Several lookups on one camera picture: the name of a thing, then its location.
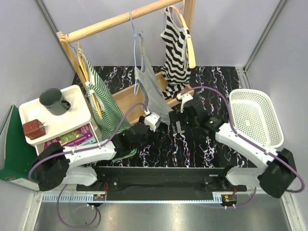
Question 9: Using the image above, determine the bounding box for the grey tank top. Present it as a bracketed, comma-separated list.
[134, 33, 172, 125]

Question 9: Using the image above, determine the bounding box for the blue wire hanger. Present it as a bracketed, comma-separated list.
[129, 10, 145, 96]

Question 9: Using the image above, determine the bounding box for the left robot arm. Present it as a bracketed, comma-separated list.
[28, 121, 160, 192]

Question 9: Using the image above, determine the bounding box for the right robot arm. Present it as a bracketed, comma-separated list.
[169, 105, 296, 198]

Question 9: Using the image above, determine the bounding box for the green white striped top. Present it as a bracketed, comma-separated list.
[77, 47, 137, 162]

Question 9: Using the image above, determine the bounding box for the black white striped tank top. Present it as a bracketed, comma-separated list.
[160, 6, 191, 100]

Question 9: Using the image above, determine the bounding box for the wooden hanger right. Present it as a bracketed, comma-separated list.
[170, 5, 196, 69]

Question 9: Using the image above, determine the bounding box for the wooden hanger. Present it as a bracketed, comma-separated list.
[76, 42, 106, 120]
[170, 5, 196, 69]

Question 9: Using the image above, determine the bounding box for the wooden hanger left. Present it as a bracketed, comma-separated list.
[76, 42, 106, 120]

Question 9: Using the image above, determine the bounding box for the wooden clothes rack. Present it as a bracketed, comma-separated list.
[56, 0, 196, 128]

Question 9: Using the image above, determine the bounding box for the blue book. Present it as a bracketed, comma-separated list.
[79, 137, 97, 146]

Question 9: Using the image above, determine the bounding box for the purple book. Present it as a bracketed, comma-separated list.
[44, 124, 94, 149]

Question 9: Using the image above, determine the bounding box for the white bedside shelf unit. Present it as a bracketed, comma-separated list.
[19, 85, 102, 154]

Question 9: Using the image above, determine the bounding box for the white perforated plastic basket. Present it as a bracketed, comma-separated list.
[229, 89, 284, 148]

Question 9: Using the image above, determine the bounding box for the dark green mug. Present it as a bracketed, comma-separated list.
[39, 88, 71, 116]

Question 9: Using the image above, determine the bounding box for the red brown cube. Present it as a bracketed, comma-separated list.
[23, 119, 46, 140]

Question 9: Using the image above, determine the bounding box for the green binder folder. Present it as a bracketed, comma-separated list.
[0, 105, 39, 192]

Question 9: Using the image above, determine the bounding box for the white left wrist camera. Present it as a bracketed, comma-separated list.
[144, 113, 161, 132]

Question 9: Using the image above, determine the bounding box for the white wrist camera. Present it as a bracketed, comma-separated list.
[144, 113, 161, 132]
[177, 93, 193, 114]

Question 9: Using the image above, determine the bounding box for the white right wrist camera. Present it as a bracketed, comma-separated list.
[177, 93, 193, 114]

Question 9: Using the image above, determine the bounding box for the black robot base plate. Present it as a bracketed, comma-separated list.
[77, 167, 247, 202]

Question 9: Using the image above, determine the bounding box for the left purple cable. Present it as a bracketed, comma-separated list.
[28, 103, 150, 228]

